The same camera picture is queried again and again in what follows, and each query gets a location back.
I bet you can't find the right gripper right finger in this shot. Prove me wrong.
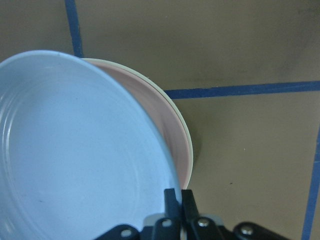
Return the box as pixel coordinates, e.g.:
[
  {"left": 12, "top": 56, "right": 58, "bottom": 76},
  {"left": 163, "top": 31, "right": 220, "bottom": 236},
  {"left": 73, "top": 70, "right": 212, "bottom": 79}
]
[{"left": 181, "top": 189, "right": 220, "bottom": 240}]

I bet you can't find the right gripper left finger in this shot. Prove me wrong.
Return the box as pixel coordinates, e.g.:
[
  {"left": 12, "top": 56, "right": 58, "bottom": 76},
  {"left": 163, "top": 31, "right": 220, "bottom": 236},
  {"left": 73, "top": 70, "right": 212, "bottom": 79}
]
[{"left": 152, "top": 188, "right": 181, "bottom": 240}]

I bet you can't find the blue plate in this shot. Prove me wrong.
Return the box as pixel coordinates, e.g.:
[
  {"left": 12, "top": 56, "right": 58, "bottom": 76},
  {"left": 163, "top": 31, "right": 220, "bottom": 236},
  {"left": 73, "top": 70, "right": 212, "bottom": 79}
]
[{"left": 0, "top": 50, "right": 180, "bottom": 240}]

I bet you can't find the pink plate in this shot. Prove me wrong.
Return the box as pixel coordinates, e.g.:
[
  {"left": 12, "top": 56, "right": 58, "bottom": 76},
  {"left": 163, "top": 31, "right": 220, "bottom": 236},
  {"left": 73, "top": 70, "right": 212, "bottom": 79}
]
[{"left": 92, "top": 62, "right": 190, "bottom": 190}]

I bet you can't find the white plate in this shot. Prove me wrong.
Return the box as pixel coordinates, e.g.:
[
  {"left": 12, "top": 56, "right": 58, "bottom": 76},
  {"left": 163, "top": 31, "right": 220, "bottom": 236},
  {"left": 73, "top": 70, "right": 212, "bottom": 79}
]
[{"left": 80, "top": 57, "right": 194, "bottom": 188}]

